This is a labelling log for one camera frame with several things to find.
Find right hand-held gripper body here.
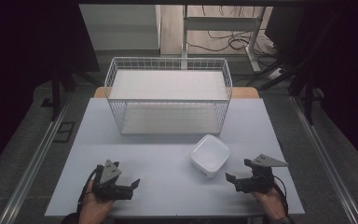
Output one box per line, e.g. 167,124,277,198
234,153,289,194

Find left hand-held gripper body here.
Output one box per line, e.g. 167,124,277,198
91,159,134,202

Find white square bowl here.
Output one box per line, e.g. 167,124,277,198
189,133,231,179

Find white wire basket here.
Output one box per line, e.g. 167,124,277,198
103,56,233,136

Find person's right hand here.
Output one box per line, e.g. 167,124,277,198
250,186,288,222

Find person's left hand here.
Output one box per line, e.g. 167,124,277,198
78,179,117,224

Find black stand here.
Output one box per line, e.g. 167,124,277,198
287,59,325,126
39,60,102,122

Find white power strip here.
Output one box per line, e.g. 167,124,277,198
268,67,284,81

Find white cabinet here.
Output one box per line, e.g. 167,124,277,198
78,4,162,51

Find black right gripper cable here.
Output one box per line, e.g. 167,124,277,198
271,175,290,217

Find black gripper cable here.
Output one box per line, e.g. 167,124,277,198
271,175,290,217
76,169,98,216

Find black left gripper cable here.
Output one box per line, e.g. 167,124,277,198
76,169,98,216

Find metal floor rail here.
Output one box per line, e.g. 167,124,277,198
0,92,73,224
289,95,358,224

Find black floor cables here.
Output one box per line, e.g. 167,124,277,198
186,5,282,59

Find white metal desk frame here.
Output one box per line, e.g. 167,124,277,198
181,4,267,75

